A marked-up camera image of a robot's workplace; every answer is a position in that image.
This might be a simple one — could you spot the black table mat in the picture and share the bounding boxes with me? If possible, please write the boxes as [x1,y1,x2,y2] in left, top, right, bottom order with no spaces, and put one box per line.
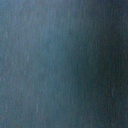
[0,0,128,128]

